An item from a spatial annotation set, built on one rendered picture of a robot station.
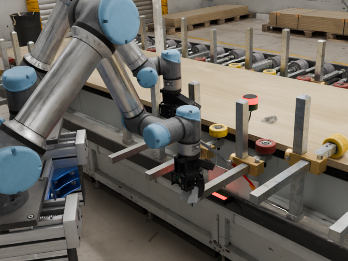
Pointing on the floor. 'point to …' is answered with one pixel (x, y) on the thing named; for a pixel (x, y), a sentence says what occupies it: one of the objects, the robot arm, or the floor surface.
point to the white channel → (158, 26)
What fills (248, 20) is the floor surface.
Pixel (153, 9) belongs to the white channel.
